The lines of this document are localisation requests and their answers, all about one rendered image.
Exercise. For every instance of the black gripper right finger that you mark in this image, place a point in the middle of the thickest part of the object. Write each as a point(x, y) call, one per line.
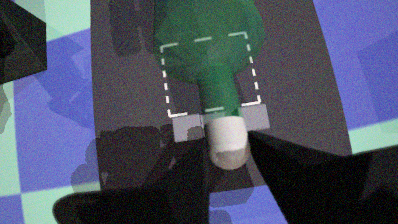
point(316, 187)

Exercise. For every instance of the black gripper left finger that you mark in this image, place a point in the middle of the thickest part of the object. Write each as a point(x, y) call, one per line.
point(181, 196)

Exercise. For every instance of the green glass bottle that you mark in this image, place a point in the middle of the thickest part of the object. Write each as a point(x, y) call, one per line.
point(207, 43)

